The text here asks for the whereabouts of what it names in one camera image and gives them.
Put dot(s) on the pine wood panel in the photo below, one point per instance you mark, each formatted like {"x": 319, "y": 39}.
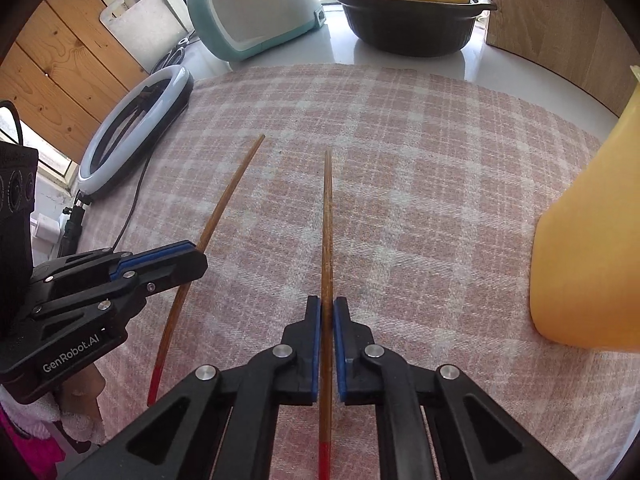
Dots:
{"x": 60, "y": 60}

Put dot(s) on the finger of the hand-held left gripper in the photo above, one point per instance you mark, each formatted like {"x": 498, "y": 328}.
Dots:
{"x": 165, "y": 272}
{"x": 150, "y": 255}

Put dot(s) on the person's left forearm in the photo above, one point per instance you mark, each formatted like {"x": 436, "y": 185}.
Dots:
{"x": 82, "y": 395}

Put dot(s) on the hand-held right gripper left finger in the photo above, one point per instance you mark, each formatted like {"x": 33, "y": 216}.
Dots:
{"x": 315, "y": 350}

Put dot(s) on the white power plug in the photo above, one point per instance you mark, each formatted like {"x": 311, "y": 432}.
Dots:
{"x": 45, "y": 227}

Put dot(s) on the teal and white kitchen appliance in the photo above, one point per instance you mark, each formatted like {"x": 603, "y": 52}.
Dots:
{"x": 205, "y": 25}

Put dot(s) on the pink garment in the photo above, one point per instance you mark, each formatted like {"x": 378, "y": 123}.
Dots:
{"x": 25, "y": 450}

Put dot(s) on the pink plaid tablecloth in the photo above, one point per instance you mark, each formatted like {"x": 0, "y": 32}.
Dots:
{"x": 425, "y": 185}

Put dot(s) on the light wooden board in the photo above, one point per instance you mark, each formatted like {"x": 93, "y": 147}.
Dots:
{"x": 550, "y": 20}

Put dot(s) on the black casserole pot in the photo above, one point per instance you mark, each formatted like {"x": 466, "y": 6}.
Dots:
{"x": 410, "y": 30}

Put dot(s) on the orange plastic cup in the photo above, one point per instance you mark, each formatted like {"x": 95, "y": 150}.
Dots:
{"x": 590, "y": 260}

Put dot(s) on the wooden chopstick with red end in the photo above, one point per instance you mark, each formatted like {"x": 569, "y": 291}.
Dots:
{"x": 225, "y": 205}
{"x": 327, "y": 240}

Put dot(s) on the white window frame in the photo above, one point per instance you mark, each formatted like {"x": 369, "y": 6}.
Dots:
{"x": 55, "y": 170}

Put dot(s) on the white cutting board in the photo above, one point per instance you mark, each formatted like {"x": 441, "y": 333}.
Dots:
{"x": 145, "y": 30}

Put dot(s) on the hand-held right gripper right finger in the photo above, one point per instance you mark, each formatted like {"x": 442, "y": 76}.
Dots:
{"x": 341, "y": 350}

